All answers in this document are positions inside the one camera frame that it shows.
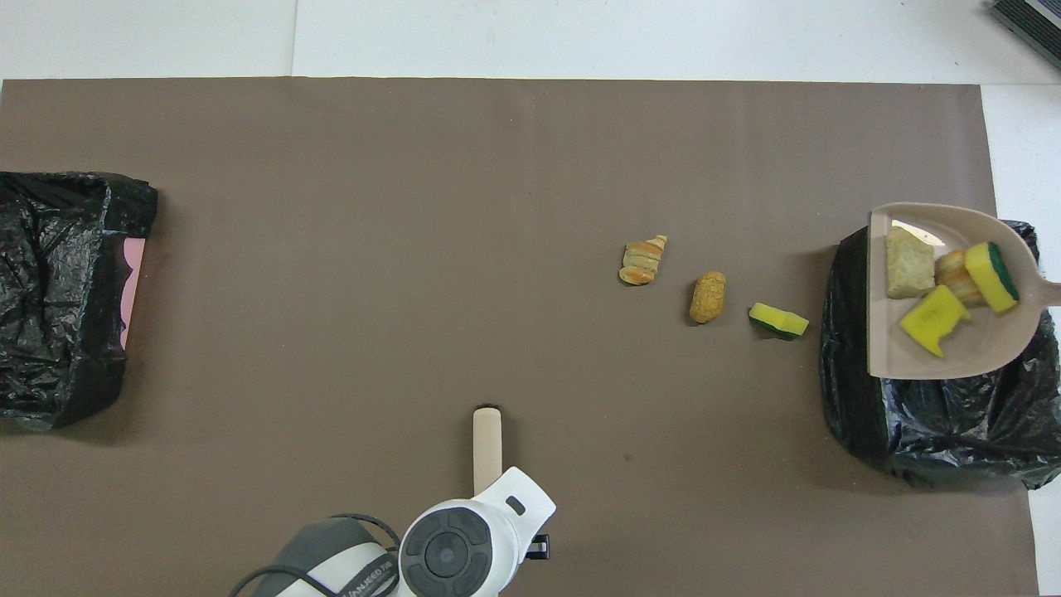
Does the beige plastic dustpan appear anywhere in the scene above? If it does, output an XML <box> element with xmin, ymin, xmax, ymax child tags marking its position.
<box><xmin>866</xmin><ymin>202</ymin><xmax>1061</xmax><ymax>381</ymax></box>

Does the brown toy croquette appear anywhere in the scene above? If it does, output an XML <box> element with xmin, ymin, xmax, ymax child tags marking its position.
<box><xmin>689</xmin><ymin>271</ymin><xmax>728</xmax><ymax>325</ymax></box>

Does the toy croissant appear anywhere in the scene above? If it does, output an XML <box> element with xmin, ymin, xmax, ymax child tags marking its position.
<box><xmin>618</xmin><ymin>235</ymin><xmax>669</xmax><ymax>287</ymax></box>
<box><xmin>934</xmin><ymin>249</ymin><xmax>989</xmax><ymax>308</ymax></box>

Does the dark grey ribbed device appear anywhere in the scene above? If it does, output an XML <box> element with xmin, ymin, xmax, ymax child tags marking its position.
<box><xmin>991</xmin><ymin>0</ymin><xmax>1061</xmax><ymax>69</ymax></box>

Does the notched yellow sponge piece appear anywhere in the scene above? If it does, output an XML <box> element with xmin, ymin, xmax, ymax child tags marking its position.
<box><xmin>900</xmin><ymin>284</ymin><xmax>972</xmax><ymax>358</ymax></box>

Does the brown table mat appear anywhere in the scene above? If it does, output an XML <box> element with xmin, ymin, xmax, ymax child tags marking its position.
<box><xmin>0</xmin><ymin>77</ymin><xmax>1041</xmax><ymax>597</ymax></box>

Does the black bag lined pink bin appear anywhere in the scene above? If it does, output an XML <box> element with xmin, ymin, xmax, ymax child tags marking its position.
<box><xmin>0</xmin><ymin>171</ymin><xmax>159</xmax><ymax>432</ymax></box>

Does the yellow sponge green backing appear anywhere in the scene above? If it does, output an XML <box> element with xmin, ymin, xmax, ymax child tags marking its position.
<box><xmin>964</xmin><ymin>241</ymin><xmax>1021</xmax><ymax>315</ymax></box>
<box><xmin>749</xmin><ymin>303</ymin><xmax>810</xmax><ymax>340</ymax></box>

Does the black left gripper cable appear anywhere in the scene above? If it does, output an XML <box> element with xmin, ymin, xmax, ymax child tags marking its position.
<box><xmin>229</xmin><ymin>514</ymin><xmax>403</xmax><ymax>597</ymax></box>

